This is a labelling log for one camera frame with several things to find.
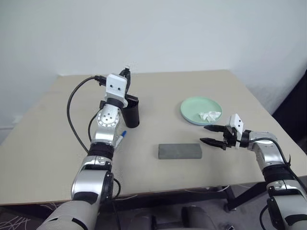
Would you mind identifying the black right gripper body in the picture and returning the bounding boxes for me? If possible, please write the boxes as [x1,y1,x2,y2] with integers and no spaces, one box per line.
[222,125,238,150]

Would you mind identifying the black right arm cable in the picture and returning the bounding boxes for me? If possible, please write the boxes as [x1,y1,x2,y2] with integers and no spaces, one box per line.
[248,137,307,190]

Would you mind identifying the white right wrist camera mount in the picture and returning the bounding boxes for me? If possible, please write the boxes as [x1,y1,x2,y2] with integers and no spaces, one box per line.
[227,114,245,150]

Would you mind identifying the white tissue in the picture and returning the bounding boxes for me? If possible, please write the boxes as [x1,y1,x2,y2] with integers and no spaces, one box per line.
[197,110,221,122]

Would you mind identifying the black plastic cup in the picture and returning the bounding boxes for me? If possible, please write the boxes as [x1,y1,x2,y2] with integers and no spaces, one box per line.
[122,94,141,129]

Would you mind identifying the large black case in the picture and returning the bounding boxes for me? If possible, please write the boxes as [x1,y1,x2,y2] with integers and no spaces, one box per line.
[272,78,307,144]

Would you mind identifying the black table frame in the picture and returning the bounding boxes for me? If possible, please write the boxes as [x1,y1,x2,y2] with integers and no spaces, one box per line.
[105,184,267,213]

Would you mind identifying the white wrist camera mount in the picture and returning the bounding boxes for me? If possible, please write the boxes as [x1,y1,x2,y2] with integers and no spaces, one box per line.
[227,114,245,150]
[105,73,128,106]

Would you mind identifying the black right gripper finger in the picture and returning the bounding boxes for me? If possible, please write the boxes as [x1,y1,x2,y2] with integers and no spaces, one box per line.
[203,124,225,133]
[199,138,224,148]

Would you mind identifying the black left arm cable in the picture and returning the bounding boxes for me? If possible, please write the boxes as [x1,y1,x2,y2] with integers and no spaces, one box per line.
[66,75,108,153]

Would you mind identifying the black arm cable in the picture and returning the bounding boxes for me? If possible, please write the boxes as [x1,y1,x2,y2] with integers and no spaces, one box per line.
[66,75,108,153]
[248,137,307,190]

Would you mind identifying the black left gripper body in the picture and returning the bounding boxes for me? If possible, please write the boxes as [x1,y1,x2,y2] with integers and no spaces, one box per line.
[124,76,132,95]

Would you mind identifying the grey glasses case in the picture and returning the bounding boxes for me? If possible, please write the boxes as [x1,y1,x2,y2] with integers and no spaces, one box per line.
[157,143,202,161]

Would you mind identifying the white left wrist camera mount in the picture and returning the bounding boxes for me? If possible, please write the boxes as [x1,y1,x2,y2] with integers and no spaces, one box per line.
[105,73,128,106]

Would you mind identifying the light green plate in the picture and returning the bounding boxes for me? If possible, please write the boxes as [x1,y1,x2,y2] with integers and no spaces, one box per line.
[180,96,223,127]

